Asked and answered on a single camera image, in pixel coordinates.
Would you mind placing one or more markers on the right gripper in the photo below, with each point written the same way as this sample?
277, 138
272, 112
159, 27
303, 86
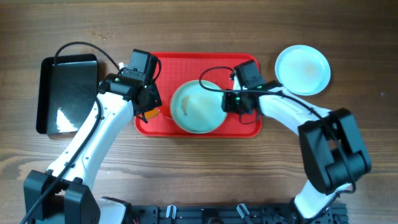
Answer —
228, 105

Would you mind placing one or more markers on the white plate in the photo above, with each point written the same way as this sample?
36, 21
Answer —
303, 70
196, 107

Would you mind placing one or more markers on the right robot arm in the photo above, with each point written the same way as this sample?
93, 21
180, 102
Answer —
333, 151

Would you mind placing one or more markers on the orange sponge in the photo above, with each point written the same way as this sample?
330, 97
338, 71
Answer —
151, 114

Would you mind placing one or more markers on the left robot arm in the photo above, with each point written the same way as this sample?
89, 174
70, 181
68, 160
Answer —
63, 193

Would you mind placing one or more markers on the black water basin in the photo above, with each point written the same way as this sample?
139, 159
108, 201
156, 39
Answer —
65, 92

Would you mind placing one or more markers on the red plastic tray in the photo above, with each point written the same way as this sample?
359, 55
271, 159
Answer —
181, 67

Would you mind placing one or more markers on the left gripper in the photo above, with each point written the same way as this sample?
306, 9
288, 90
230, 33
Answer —
148, 101

